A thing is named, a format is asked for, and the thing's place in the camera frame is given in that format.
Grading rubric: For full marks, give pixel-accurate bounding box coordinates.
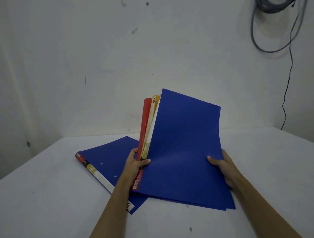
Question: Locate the person's left forearm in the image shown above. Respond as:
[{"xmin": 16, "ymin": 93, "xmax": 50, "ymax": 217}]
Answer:
[{"xmin": 89, "ymin": 181, "xmax": 134, "ymax": 238}]

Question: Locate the person's right forearm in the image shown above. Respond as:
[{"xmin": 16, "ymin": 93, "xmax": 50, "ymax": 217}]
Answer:
[{"xmin": 229, "ymin": 176, "xmax": 303, "ymax": 238}]

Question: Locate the grey cable coil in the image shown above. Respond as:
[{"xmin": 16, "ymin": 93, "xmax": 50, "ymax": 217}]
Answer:
[{"xmin": 251, "ymin": 0, "xmax": 308, "ymax": 53}]

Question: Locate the red folder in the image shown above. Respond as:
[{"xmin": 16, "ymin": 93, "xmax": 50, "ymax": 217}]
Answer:
[{"xmin": 137, "ymin": 98, "xmax": 153, "ymax": 162}]

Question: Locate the person's left hand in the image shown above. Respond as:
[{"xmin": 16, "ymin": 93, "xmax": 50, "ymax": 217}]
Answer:
[{"xmin": 117, "ymin": 148, "xmax": 151, "ymax": 189}]

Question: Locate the blue folder with punched holes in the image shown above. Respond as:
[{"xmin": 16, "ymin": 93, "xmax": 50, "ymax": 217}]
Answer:
[{"xmin": 75, "ymin": 136, "xmax": 149, "ymax": 215}]

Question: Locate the thin black cable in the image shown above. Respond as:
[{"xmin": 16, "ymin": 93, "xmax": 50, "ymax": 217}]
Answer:
[{"xmin": 281, "ymin": 5, "xmax": 302, "ymax": 130}]

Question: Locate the person's right hand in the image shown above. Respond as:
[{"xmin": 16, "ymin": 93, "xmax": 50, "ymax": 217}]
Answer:
[{"xmin": 207, "ymin": 149, "xmax": 243, "ymax": 190}]

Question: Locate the large blue folder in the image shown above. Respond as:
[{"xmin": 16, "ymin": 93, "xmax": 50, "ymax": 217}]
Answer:
[{"xmin": 132, "ymin": 89, "xmax": 236, "ymax": 211}]

